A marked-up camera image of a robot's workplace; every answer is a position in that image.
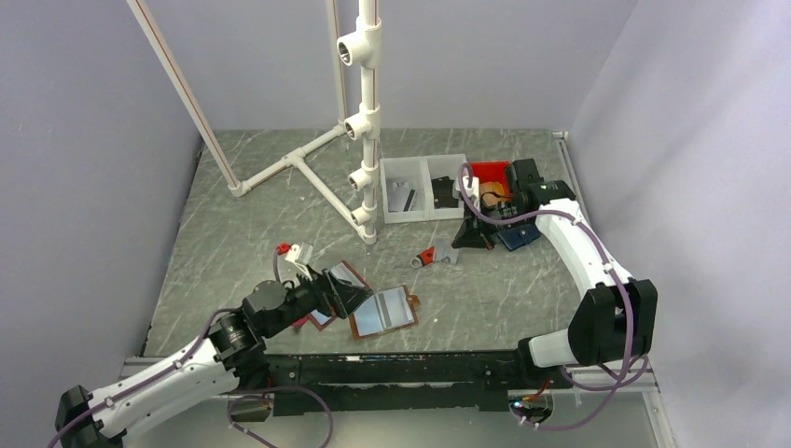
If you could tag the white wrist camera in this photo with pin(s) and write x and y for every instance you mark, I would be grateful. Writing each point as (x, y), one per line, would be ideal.
(298, 255)
(467, 191)

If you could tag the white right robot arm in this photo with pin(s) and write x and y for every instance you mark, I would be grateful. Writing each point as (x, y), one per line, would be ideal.
(616, 312)

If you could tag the black parts in bin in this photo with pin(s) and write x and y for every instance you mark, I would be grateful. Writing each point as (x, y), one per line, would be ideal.
(443, 191)

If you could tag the red plastic bin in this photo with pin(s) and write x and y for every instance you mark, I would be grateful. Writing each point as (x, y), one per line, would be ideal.
(491, 171)

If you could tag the brown leather card holder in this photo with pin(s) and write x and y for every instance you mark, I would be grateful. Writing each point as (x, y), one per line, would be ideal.
(385, 311)

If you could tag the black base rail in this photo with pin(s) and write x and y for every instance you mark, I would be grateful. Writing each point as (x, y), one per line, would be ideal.
(485, 380)

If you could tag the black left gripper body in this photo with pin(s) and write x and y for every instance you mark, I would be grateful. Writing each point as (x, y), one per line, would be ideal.
(302, 299)

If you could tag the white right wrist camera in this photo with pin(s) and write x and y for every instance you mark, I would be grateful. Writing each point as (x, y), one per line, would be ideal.
(467, 191)

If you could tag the orange credit card in bin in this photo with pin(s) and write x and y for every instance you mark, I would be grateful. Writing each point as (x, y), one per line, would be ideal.
(493, 192)

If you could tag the grey striped credit card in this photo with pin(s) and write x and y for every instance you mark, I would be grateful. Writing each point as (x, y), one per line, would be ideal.
(409, 199)

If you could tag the silver items in bin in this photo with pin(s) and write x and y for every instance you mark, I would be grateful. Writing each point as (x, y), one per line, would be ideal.
(395, 191)

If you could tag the red handled adjustable wrench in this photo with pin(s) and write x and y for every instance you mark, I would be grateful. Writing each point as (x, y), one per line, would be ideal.
(424, 258)

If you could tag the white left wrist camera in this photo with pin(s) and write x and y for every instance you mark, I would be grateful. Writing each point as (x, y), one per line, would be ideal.
(298, 255)

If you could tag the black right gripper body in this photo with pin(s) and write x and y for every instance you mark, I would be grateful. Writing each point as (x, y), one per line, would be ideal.
(499, 210)

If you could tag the white two-compartment bin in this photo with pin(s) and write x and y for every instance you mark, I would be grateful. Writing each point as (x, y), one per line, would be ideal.
(419, 170)

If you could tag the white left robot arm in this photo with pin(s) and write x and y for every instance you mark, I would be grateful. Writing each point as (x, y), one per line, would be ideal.
(227, 354)

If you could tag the blue leather card holder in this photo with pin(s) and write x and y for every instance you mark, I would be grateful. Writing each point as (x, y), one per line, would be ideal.
(516, 237)

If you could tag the white PVC pipe frame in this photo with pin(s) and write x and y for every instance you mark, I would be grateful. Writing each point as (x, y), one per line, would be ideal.
(361, 47)

